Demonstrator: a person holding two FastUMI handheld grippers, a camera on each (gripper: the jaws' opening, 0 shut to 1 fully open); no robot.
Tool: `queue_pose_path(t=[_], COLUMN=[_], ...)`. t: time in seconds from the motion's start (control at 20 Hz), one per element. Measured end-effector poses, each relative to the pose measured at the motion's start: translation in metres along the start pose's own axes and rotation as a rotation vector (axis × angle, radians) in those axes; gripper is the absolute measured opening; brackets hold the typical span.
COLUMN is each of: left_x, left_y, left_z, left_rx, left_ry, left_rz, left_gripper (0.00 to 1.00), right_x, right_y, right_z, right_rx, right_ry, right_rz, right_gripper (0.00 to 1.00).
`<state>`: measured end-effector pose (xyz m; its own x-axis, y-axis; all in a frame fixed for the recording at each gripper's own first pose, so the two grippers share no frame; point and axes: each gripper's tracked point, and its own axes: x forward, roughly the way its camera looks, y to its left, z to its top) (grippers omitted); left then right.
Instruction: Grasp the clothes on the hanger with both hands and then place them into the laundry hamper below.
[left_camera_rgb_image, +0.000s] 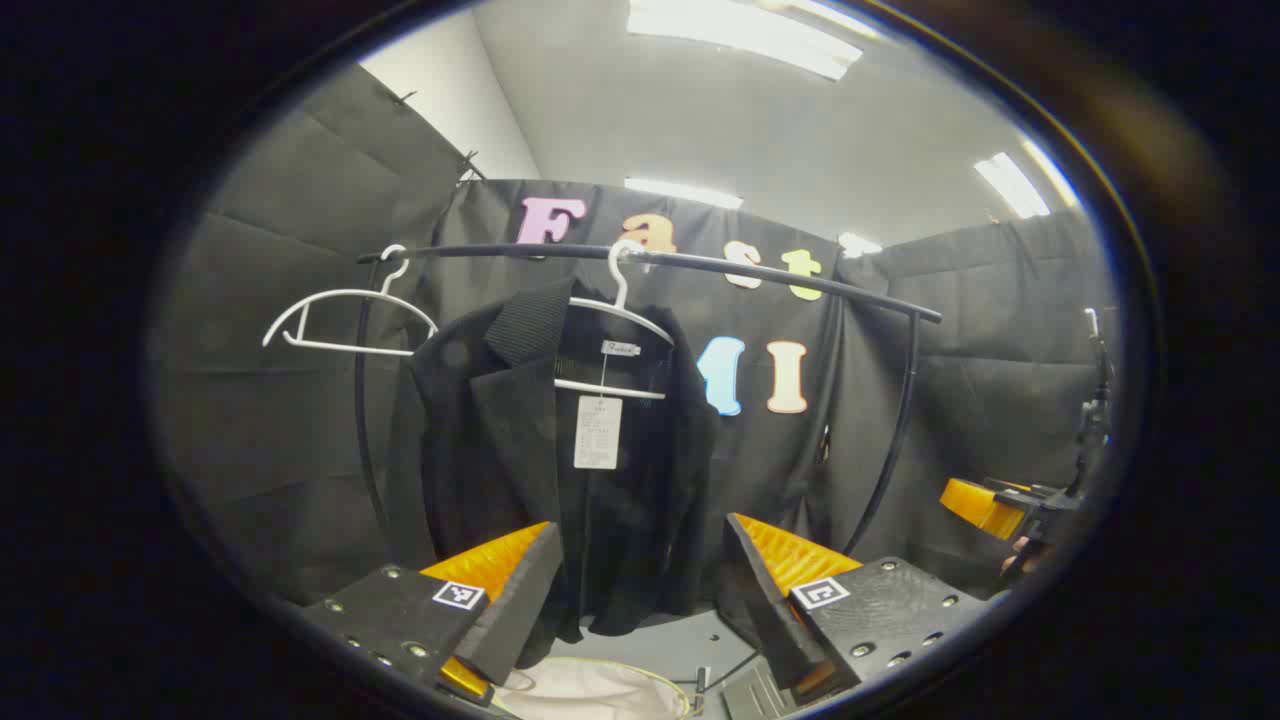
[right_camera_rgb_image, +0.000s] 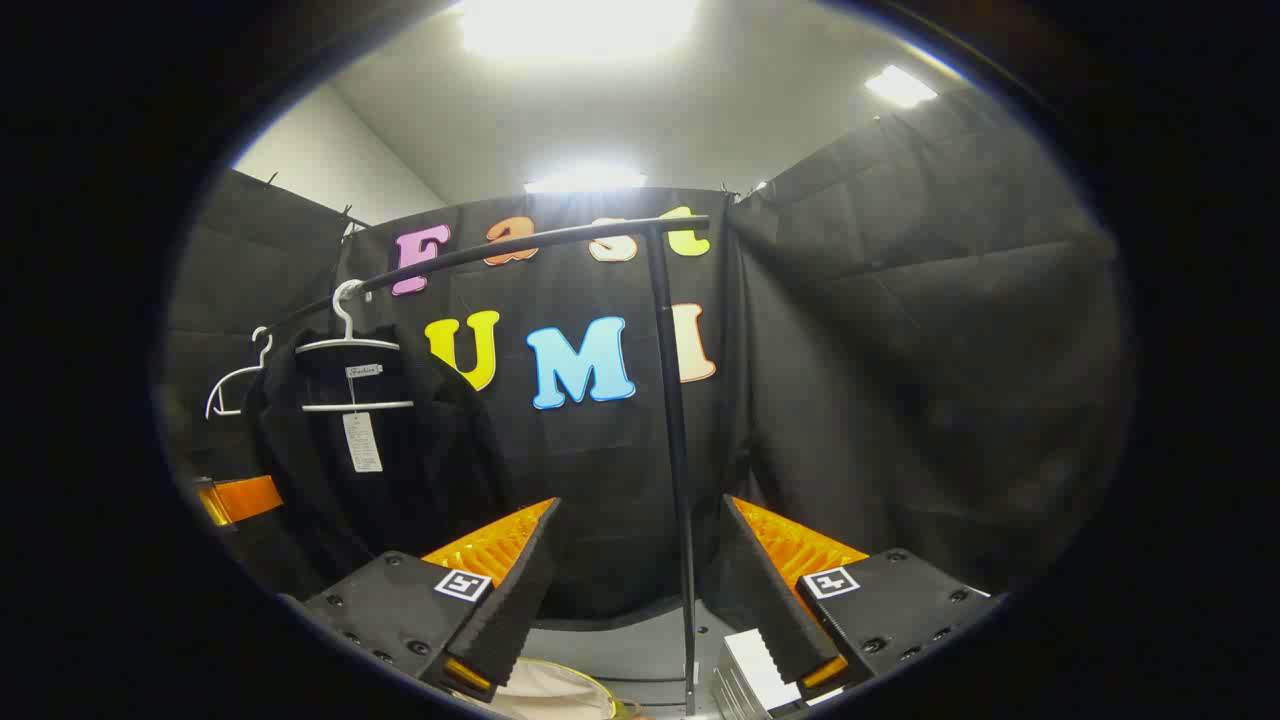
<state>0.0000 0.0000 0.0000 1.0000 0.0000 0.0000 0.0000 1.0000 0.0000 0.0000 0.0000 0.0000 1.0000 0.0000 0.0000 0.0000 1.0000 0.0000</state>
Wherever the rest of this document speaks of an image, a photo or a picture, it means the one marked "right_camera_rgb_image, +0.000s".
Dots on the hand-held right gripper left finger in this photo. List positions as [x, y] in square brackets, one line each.
[505, 610]

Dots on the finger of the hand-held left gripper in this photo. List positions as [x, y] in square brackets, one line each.
[245, 498]

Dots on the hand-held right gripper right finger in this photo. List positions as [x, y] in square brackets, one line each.
[770, 600]

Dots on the black knit garment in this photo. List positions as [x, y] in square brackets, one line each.
[420, 470]

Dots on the white plastic hanger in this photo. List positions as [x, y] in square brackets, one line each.
[238, 377]
[360, 406]

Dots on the black metal clothes rack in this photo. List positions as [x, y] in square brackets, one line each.
[672, 400]

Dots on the white box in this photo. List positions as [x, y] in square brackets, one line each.
[750, 670]

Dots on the black backdrop cloth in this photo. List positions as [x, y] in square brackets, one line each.
[900, 350]

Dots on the long ceiling light panel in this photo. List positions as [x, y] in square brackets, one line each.
[585, 180]

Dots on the small ceiling light panel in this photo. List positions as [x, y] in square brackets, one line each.
[900, 86]

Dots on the large ceiling light panel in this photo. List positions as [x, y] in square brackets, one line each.
[580, 25]

